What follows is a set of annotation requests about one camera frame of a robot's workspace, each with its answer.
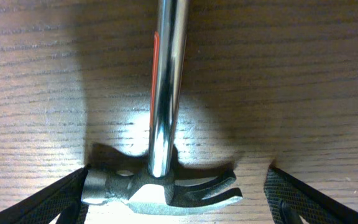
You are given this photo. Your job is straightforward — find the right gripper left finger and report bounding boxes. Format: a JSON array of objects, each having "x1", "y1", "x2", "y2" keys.
[{"x1": 0, "y1": 166, "x2": 89, "y2": 224}]

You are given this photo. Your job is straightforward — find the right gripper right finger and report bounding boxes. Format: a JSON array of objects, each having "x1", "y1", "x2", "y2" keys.
[{"x1": 264, "y1": 167, "x2": 358, "y2": 224}]

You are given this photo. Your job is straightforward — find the small claw hammer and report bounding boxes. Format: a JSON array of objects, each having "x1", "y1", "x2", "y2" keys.
[{"x1": 81, "y1": 0, "x2": 243, "y2": 216}]

